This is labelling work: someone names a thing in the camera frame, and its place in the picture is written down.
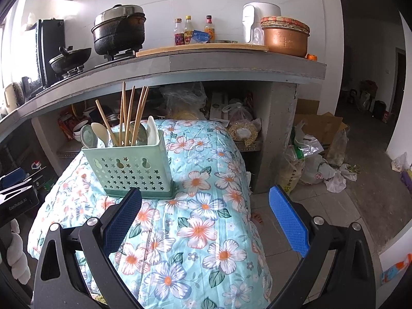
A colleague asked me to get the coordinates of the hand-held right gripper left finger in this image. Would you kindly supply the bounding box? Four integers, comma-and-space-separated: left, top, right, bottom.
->
32, 187, 144, 309

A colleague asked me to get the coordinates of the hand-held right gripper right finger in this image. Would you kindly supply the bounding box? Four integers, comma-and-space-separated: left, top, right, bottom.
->
267, 185, 377, 309

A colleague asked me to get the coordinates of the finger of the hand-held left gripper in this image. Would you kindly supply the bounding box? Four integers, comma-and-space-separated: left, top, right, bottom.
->
0, 167, 47, 198

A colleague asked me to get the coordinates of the green plastic utensil holder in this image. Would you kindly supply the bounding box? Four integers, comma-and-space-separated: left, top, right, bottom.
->
80, 143, 176, 200

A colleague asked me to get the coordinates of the cream spoon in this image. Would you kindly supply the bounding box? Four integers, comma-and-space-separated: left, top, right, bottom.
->
91, 122, 110, 148

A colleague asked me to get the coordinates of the white scalloped spoon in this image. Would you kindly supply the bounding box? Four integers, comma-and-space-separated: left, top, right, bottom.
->
146, 116, 160, 146

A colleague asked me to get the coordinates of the person's left hand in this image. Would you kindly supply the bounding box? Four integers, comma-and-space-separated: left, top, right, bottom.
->
6, 218, 32, 284

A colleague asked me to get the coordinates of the pile of plastic bags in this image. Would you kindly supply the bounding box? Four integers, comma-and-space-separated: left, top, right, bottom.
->
278, 119, 358, 194

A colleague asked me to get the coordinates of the red packet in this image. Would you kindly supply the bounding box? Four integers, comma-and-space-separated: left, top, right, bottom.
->
58, 113, 79, 140

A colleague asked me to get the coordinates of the floral blanket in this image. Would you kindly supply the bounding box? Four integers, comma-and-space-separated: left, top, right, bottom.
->
27, 119, 274, 309

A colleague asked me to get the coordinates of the stack of white bowls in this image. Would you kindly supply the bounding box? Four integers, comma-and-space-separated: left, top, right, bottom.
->
72, 121, 89, 142

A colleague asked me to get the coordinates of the cream kettle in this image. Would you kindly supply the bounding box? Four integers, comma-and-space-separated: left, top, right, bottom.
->
4, 84, 18, 113

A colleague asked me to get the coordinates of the cardboard box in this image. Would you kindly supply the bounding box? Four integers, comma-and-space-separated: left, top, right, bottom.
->
294, 100, 348, 158

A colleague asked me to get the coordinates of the plastic bag of beans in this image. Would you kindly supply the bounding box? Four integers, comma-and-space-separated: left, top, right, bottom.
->
225, 103, 262, 142

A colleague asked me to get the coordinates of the yellowish plastic bag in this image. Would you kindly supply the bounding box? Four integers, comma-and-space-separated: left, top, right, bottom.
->
159, 84, 207, 120

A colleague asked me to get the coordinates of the small black wok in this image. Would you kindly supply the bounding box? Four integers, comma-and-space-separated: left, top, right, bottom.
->
49, 47, 92, 73

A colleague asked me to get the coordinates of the black box appliance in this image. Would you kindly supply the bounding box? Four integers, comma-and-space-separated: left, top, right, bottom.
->
35, 19, 65, 87

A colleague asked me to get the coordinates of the gas stove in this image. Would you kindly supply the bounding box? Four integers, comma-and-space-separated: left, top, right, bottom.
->
59, 50, 139, 79

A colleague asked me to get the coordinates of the large black pot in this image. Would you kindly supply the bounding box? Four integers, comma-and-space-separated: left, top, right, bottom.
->
91, 13, 147, 55

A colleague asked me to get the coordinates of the copper inner pot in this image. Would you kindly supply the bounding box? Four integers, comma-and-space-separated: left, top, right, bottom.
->
261, 27, 310, 58

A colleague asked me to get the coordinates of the wooden cutting board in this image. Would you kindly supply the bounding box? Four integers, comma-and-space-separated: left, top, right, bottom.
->
136, 42, 269, 58

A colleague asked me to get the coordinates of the dark sauce bottle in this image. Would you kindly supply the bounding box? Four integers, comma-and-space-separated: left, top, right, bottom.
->
174, 18, 185, 46

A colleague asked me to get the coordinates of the steel pot lid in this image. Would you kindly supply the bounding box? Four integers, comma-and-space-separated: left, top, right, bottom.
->
94, 4, 144, 26

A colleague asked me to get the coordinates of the woven basket lid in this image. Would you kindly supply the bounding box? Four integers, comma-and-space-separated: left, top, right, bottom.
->
260, 16, 311, 36

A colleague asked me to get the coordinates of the blue white packet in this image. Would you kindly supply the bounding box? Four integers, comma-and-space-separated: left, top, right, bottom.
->
190, 30, 211, 44

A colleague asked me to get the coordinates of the yellow-cap sauce bottle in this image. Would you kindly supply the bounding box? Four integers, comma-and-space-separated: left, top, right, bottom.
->
184, 15, 194, 45

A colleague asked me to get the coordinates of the white electric kettle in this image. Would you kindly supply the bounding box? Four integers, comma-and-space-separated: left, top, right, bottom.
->
242, 3, 282, 45

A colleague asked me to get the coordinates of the amber sauce bottle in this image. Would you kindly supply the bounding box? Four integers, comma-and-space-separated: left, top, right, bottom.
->
205, 15, 216, 43

